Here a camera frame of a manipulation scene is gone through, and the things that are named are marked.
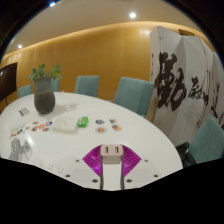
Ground teal upholstered chair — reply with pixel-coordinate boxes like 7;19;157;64
17;83;33;99
74;75;100;98
114;76;155;117
188;114;224;164
50;77;61;93

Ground small grey card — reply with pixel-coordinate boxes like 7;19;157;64
18;107;31;117

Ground recessed ceiling lights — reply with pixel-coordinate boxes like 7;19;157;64
16;1;138;50

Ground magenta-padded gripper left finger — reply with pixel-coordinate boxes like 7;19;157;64
62;144;105;191

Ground clear plastic box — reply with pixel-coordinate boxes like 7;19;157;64
51;115;80;135

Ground black bag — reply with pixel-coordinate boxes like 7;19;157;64
175;141;198;168

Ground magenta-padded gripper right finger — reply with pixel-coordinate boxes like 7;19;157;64
119;144;162;191

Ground black wall screen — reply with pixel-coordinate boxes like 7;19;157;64
0;62;18;103

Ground small green object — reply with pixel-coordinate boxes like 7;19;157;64
77;116;89;128

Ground white calligraphy folding screen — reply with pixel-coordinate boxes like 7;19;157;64
146;25;224;148

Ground potted plant in grey vase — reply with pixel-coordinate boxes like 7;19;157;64
28;63;64;115

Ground colourful sticker sheet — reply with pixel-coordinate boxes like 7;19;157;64
9;125;26;138

